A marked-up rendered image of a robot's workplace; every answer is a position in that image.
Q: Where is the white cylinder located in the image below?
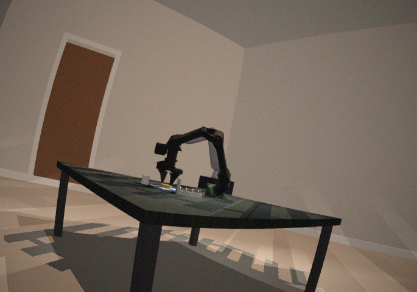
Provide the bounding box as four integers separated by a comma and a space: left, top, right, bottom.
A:
141, 175, 150, 185

